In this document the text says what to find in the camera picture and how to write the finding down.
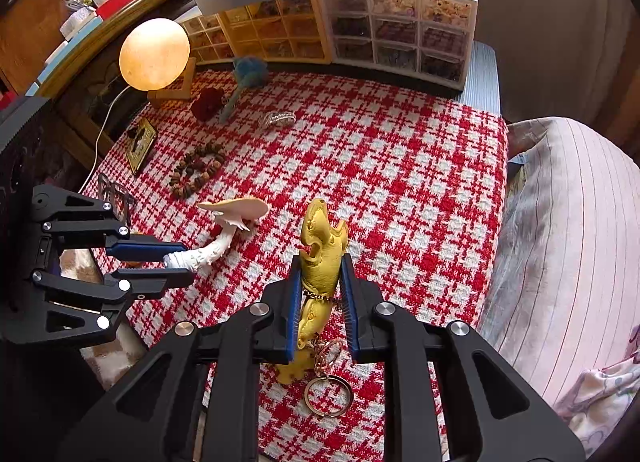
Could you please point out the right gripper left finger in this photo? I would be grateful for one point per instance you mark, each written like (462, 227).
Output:
(195, 390)

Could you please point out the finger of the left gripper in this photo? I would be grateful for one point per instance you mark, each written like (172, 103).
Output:
(63, 220)
(100, 301)

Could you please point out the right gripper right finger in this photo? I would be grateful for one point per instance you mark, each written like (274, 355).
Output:
(446, 389)

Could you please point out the grey frame eyeglasses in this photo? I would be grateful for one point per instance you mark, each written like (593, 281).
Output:
(121, 201)

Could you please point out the yellow anime card badge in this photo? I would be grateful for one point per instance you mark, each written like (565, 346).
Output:
(139, 145)

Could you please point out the yellow plush dog keychain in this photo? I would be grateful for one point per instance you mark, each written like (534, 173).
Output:
(320, 259)

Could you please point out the white orange mushroom figurine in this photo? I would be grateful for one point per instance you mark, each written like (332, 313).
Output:
(231, 216)

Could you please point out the wooden headboard shelf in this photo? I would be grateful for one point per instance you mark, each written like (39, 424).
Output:
(19, 61)

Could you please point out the stack of books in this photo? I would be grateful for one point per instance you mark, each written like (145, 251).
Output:
(65, 36)

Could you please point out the floral bedsheet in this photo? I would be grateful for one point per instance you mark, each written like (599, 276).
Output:
(596, 403)

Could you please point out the round glowing moon lamp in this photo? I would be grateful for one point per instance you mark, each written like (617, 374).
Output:
(155, 58)

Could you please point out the pink striped pillow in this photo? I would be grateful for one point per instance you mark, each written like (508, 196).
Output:
(564, 293)

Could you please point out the white drawer organizer left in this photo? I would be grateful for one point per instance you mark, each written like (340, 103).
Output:
(209, 43)

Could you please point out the white drawer organizer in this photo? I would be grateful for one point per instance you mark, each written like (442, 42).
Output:
(209, 43)
(426, 39)

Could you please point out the red white houndstooth cloth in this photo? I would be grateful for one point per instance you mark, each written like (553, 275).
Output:
(419, 181)

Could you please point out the yellow drawer organizer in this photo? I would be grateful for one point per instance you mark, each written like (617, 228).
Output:
(278, 31)

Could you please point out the white drawer organizer right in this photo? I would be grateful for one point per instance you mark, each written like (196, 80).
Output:
(426, 39)

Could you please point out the red velvet heart keychain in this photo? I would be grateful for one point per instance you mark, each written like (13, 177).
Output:
(208, 104)

